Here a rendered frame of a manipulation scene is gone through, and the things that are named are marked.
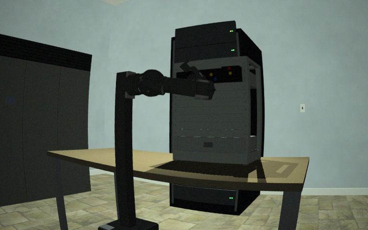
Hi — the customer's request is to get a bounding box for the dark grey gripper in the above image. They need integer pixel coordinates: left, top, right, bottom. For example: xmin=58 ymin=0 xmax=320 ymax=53
xmin=180 ymin=60 xmax=206 ymax=81

